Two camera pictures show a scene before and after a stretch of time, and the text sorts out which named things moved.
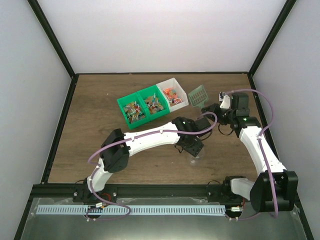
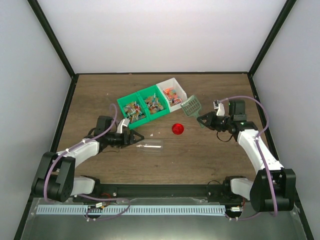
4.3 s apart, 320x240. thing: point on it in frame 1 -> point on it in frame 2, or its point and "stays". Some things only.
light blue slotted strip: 124,210 stays
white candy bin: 176,97 stays
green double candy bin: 140,106 stays
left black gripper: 194,149 -> 131,137
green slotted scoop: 197,96 -> 191,107
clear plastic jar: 195,161 -> 151,146
